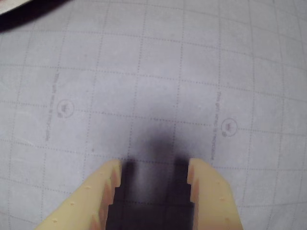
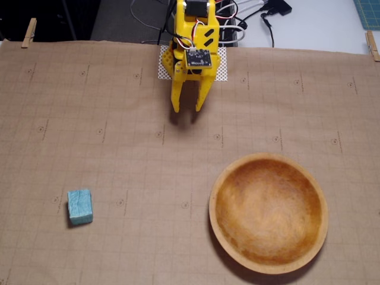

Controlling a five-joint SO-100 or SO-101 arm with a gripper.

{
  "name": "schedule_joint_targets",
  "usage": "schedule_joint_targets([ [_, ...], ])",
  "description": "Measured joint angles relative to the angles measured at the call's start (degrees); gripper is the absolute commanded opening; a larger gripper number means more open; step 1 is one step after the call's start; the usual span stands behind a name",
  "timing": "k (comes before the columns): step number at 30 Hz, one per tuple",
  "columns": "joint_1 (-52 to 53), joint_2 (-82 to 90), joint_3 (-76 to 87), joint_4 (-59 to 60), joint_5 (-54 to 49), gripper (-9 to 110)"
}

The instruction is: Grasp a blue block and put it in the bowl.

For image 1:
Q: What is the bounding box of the round wooden bowl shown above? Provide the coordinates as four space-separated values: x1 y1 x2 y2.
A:
0 0 75 33

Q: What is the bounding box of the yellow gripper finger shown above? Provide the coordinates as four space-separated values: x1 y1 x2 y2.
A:
187 158 246 230
35 159 123 230

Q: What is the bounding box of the grid-printed wrapping paper sheet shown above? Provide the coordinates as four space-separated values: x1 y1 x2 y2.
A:
0 0 307 230

